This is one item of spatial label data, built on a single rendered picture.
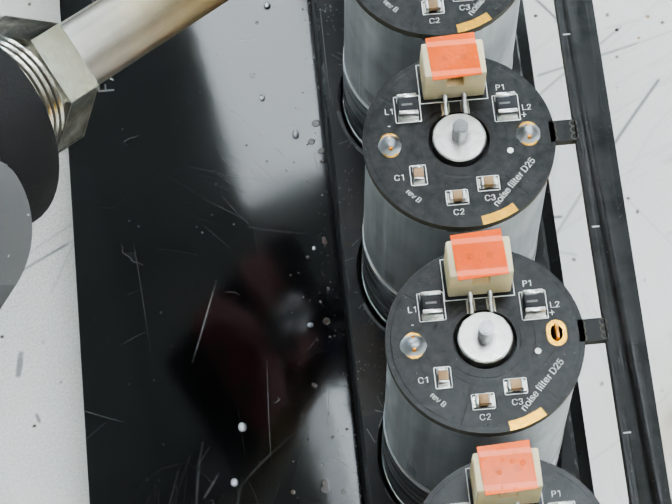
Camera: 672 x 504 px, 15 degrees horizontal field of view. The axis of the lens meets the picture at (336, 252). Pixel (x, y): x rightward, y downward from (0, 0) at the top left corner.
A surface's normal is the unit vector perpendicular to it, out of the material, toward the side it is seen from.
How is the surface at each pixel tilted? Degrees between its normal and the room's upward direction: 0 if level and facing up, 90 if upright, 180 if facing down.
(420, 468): 90
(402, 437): 90
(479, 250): 0
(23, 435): 0
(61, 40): 38
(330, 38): 0
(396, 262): 90
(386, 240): 90
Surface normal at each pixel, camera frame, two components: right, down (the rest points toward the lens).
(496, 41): 0.68, 0.67
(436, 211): 0.00, -0.41
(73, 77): 0.62, -0.30
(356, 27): -0.88, 0.43
